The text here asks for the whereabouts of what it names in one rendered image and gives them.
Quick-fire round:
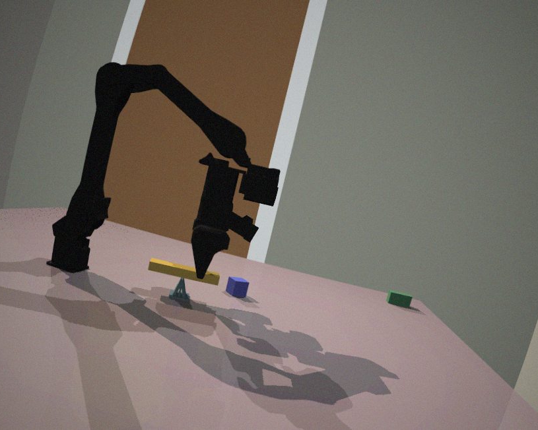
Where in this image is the green rectangular block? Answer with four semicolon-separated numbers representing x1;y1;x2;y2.
386;290;412;308

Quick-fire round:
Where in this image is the blue cube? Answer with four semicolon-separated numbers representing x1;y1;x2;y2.
226;276;249;297

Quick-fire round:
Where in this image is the yellow bar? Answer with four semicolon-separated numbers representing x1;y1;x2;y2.
149;258;220;285

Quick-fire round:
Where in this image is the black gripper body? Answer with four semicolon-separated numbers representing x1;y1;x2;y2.
191;190;233;250

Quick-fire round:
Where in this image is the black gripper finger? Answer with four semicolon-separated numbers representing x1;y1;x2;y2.
191;242;223;279

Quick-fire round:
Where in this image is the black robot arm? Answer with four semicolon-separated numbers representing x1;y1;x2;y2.
46;62;281;273

